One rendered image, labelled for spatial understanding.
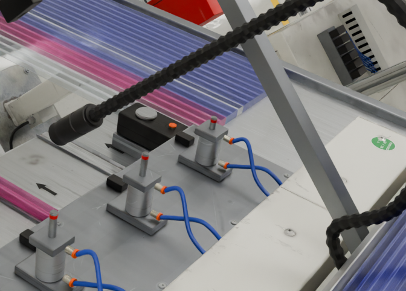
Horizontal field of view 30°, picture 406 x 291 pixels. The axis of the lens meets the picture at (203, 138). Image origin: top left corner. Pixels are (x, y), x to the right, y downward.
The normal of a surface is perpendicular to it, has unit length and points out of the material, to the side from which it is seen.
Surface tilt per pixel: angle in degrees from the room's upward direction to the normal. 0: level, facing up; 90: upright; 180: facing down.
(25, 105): 90
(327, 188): 90
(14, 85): 0
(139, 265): 45
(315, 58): 0
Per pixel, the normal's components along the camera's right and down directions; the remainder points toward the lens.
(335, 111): 0.16, -0.84
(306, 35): 0.70, -0.31
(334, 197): -0.54, 0.37
